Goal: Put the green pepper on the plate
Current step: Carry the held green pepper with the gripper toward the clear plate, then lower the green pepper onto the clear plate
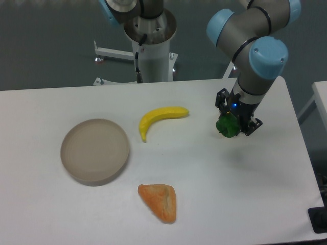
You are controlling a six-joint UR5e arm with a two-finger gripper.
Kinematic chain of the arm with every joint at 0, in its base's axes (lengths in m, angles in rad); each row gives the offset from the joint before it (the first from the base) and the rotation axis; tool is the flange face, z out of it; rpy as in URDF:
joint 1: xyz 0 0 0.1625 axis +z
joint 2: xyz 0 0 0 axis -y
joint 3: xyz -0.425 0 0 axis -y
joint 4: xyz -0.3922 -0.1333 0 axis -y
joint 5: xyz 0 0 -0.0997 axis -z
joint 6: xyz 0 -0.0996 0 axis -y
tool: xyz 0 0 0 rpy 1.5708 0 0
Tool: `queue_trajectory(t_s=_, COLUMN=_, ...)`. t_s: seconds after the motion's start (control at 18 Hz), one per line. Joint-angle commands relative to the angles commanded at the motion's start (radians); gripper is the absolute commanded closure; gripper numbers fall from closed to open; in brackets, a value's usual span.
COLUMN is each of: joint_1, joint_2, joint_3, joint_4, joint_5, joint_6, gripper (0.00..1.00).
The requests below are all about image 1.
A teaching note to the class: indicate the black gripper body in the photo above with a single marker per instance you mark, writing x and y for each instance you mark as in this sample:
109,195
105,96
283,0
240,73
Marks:
241,110

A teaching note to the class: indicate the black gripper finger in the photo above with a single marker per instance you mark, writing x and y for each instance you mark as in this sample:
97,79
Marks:
221,99
252,125

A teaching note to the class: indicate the green toy pepper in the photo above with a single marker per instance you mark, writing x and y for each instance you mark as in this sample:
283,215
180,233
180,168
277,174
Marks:
228,125

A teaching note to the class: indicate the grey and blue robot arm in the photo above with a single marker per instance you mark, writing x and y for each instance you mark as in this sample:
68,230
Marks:
245,38

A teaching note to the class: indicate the beige round plate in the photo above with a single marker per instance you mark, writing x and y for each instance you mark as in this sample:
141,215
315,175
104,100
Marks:
95,152

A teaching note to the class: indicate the white side table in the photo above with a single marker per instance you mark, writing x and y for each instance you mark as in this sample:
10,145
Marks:
317,101

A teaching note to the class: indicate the yellow toy banana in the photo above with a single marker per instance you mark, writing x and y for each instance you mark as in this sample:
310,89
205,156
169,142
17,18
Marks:
158,114

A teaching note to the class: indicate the black device at edge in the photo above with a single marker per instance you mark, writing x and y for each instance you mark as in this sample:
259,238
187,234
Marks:
317,217

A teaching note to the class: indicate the orange triangular toy bread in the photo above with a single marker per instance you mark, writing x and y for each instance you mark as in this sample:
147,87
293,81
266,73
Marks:
161,199

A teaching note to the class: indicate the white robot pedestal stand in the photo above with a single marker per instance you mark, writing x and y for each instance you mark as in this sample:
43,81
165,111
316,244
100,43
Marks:
151,55

